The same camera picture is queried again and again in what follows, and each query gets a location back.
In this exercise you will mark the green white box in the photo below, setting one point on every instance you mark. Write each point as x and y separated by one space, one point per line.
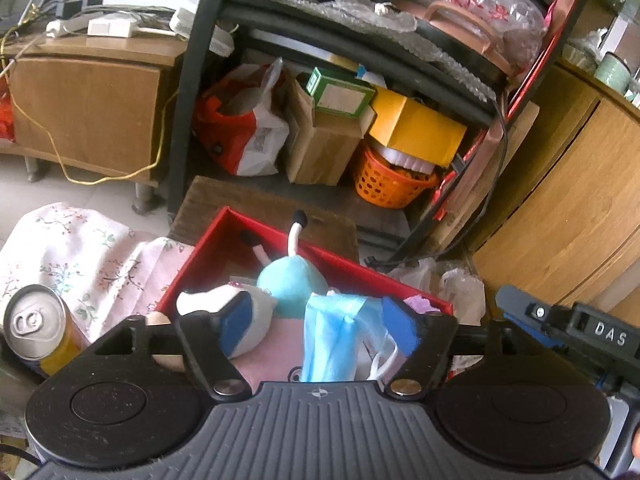
338 94

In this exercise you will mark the black metal shelf rack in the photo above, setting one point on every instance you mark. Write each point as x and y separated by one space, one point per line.
423 68

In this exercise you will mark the bubble wrap sheet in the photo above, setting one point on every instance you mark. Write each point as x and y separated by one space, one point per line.
379 19

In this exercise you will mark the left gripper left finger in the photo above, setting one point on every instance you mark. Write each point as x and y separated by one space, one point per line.
208 340

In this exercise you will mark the red white plastic bag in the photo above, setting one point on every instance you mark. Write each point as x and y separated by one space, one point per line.
237 122

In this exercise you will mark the mint green cup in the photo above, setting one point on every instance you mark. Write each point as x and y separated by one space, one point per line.
614 73

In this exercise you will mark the wooden tv stand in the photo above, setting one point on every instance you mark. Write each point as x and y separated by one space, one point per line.
93 103

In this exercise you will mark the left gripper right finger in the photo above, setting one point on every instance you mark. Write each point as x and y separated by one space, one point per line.
424 340

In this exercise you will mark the white power strip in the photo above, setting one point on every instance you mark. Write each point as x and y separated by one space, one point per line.
117 25

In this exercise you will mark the yellow cardboard box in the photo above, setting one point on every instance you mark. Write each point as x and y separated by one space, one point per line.
414 129

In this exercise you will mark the yellow blue drink can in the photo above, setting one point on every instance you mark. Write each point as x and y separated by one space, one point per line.
41 331

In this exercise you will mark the pink patterned plastic bag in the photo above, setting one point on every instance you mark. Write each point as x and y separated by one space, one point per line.
519 23

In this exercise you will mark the blue face mask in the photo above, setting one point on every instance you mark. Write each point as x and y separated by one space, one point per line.
345 339

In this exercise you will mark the red cardboard box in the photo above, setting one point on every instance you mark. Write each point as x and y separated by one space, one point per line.
289 271

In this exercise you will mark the dark wooden board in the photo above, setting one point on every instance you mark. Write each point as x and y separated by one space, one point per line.
207 196

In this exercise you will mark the wooden cabinet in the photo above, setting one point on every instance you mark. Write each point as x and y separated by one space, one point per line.
564 222

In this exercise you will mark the pink pig plush toy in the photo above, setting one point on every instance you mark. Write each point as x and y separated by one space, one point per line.
272 348

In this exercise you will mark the brown cardboard box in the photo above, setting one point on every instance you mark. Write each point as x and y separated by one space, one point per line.
320 145

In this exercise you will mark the orange plastic basket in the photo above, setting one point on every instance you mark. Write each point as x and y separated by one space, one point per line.
384 185

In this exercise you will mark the lilac cloth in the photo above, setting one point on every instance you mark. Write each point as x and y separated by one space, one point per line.
420 304

